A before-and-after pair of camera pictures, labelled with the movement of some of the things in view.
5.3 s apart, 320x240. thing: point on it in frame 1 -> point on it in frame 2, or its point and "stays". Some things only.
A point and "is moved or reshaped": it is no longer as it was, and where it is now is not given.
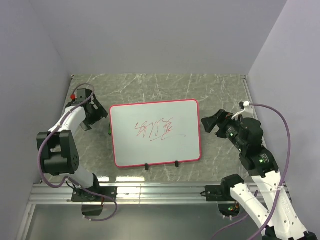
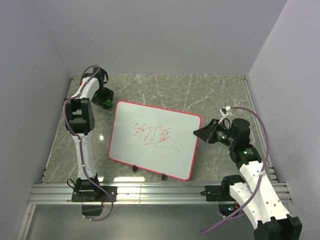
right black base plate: (218, 193) stays
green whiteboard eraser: (109, 131) -> (108, 102)
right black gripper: (226, 117) -> (207, 133)
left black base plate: (79, 195) stays
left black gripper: (100, 113) -> (109, 94)
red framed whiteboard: (155, 133) is moved or reshaped
